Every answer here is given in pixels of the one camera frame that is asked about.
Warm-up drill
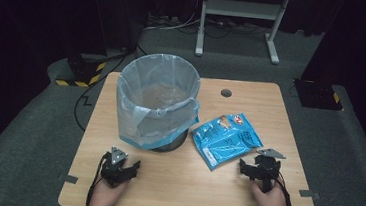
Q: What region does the bin with plastic liner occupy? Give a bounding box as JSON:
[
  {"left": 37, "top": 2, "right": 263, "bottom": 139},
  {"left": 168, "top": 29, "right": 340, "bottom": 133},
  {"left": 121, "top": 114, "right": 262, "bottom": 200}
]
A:
[{"left": 111, "top": 49, "right": 206, "bottom": 154}]

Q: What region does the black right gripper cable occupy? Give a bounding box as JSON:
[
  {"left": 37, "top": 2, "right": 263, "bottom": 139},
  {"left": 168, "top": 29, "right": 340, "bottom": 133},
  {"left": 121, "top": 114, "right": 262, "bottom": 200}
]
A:
[{"left": 268, "top": 172, "right": 299, "bottom": 206}]

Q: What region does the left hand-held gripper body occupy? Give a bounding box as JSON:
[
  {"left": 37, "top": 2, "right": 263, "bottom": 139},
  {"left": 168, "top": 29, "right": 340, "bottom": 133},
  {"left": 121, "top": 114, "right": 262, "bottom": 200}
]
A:
[{"left": 98, "top": 145, "right": 135, "bottom": 190}]

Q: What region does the grey tape piece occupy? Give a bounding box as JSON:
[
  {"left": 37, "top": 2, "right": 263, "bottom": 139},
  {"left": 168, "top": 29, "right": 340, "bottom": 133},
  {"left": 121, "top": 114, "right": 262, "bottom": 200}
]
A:
[
  {"left": 57, "top": 172, "right": 79, "bottom": 185},
  {"left": 297, "top": 188, "right": 322, "bottom": 201}
]

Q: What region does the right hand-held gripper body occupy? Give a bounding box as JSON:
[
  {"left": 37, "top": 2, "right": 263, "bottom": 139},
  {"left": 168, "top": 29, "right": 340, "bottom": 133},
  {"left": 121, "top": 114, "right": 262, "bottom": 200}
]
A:
[{"left": 251, "top": 146, "right": 287, "bottom": 195}]

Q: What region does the white metal stand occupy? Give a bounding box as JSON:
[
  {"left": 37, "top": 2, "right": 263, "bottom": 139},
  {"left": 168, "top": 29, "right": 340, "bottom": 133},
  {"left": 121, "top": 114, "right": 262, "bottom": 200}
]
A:
[{"left": 193, "top": 0, "right": 293, "bottom": 67}]

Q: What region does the black base with hazard stripes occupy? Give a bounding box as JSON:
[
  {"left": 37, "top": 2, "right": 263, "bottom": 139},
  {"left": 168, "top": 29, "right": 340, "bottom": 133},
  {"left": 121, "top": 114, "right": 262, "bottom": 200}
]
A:
[
  {"left": 290, "top": 78, "right": 346, "bottom": 112},
  {"left": 54, "top": 50, "right": 109, "bottom": 90}
]

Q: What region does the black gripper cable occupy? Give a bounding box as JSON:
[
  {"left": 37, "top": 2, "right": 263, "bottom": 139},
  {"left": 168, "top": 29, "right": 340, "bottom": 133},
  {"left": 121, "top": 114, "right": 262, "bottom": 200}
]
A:
[
  {"left": 268, "top": 172, "right": 299, "bottom": 206},
  {"left": 85, "top": 150, "right": 112, "bottom": 206}
]

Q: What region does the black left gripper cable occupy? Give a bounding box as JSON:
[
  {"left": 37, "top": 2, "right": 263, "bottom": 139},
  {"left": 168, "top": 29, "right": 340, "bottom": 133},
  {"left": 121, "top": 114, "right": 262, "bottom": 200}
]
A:
[{"left": 85, "top": 150, "right": 112, "bottom": 206}]

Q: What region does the blue snack packet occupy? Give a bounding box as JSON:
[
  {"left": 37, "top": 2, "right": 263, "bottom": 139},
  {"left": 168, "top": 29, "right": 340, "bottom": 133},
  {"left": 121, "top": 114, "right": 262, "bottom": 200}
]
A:
[{"left": 187, "top": 108, "right": 267, "bottom": 176}]

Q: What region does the long black floor cable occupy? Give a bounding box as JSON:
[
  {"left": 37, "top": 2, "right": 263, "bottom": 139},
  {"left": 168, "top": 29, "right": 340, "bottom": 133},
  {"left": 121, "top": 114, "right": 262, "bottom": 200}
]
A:
[{"left": 71, "top": 38, "right": 149, "bottom": 137}]

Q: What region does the black trash bin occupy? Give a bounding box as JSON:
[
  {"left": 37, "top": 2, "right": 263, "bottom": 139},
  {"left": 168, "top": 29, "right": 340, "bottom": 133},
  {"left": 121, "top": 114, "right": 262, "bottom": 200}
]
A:
[{"left": 150, "top": 125, "right": 190, "bottom": 156}]

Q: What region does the bundle of floor cables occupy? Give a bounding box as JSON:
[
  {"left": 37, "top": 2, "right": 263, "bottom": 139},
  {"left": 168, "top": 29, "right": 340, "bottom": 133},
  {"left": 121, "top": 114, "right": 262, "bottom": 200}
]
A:
[{"left": 143, "top": 9, "right": 274, "bottom": 45}]

